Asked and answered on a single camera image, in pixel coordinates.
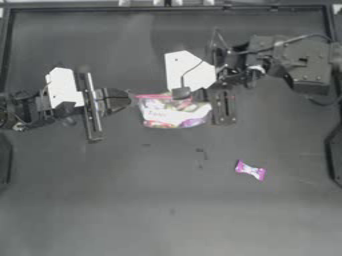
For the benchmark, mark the purple candy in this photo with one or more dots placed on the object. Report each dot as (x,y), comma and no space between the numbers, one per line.
(250,170)

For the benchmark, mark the clear bag with pink zip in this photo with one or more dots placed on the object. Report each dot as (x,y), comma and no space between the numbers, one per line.
(169,105)

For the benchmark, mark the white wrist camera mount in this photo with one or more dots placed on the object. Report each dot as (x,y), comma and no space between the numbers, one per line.
(62,86)
(175,63)

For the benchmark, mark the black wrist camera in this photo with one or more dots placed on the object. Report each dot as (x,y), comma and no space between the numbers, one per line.
(182,93)

